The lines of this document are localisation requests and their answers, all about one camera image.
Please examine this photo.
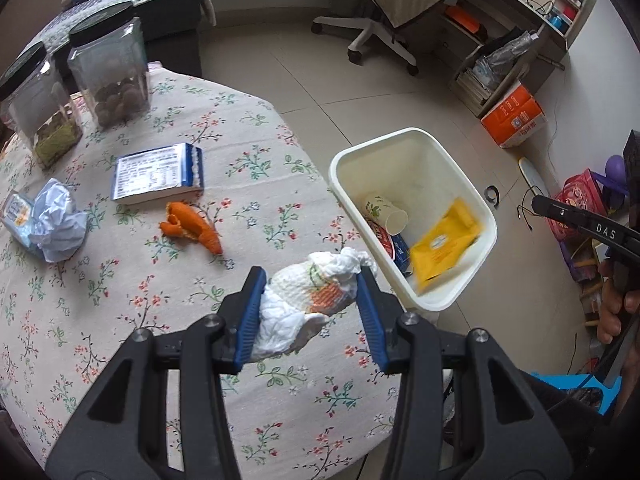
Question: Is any white flat object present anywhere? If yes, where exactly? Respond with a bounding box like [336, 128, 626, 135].
[517, 156, 551, 201]

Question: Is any small blue white tissue packet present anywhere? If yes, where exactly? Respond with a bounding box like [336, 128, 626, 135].
[0, 191, 36, 251]

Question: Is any stack of books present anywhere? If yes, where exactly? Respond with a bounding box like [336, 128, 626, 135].
[455, 67, 493, 111]

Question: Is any white plastic bin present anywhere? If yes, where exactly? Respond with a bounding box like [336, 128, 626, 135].
[328, 127, 498, 313]

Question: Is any clear jar with green contents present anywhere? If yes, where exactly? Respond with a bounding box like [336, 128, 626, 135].
[0, 42, 83, 171]

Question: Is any purple toy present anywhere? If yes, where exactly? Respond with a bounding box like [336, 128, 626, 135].
[602, 155, 631, 196]

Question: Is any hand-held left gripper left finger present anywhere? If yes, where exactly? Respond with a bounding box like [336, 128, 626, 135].
[45, 266, 267, 480]

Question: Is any red snack wrapper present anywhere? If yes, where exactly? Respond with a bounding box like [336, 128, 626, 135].
[367, 217, 401, 261]

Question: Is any blue plastic stool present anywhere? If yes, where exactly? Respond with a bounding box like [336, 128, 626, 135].
[530, 371, 623, 418]

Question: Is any blue and white box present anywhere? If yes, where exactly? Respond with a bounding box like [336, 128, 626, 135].
[111, 143, 205, 206]

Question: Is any dark bench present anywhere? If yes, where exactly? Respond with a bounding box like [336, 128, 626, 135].
[55, 0, 203, 78]

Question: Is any person's right hand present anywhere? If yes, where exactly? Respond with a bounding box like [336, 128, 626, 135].
[596, 259, 640, 345]

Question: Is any floral tablecloth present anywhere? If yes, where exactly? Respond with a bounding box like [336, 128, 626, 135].
[0, 60, 406, 480]

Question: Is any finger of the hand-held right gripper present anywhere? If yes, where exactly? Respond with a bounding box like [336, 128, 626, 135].
[531, 195, 640, 256]
[624, 130, 640, 196]

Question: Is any clear jar with brown nuts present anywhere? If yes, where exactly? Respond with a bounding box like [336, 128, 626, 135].
[67, 1, 151, 128]

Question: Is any clear plastic bag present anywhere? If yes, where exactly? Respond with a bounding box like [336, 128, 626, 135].
[472, 30, 538, 91]

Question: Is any white tissue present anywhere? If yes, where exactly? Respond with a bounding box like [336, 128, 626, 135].
[250, 247, 377, 361]

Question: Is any yellow snack packet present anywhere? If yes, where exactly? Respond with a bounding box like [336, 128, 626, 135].
[409, 198, 483, 295]

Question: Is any crumpled pale blue paper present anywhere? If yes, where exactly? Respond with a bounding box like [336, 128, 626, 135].
[29, 180, 90, 262]

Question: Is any thin black cable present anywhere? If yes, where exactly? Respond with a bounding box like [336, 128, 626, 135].
[517, 190, 546, 233]

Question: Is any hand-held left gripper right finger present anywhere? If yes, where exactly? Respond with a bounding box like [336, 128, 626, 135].
[356, 265, 573, 480]

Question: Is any orange toy lobster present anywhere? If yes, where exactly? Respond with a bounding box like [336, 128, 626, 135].
[160, 201, 222, 256]

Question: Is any blue milk carton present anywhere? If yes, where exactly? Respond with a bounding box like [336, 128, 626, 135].
[390, 234, 413, 276]

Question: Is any leaf print paper cup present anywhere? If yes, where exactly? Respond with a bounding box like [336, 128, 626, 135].
[363, 194, 409, 235]

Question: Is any orange and white carton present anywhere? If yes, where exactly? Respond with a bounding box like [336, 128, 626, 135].
[480, 82, 547, 148]

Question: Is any orange box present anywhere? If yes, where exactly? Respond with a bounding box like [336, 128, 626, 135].
[445, 5, 488, 41]

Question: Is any white office chair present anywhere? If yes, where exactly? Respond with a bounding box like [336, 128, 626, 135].
[312, 0, 451, 77]

